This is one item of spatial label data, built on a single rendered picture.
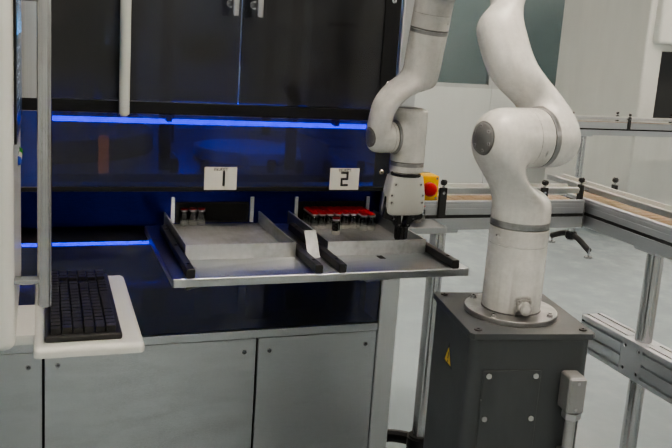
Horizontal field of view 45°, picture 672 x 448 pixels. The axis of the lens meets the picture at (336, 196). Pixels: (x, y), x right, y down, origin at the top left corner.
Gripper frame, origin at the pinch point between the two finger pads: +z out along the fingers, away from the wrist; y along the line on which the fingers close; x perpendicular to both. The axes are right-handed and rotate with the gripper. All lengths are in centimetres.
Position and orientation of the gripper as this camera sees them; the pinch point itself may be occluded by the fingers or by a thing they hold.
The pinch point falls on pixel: (400, 234)
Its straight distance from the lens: 206.0
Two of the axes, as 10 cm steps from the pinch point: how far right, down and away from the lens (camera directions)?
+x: 3.4, 2.0, -9.2
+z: -0.7, 9.8, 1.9
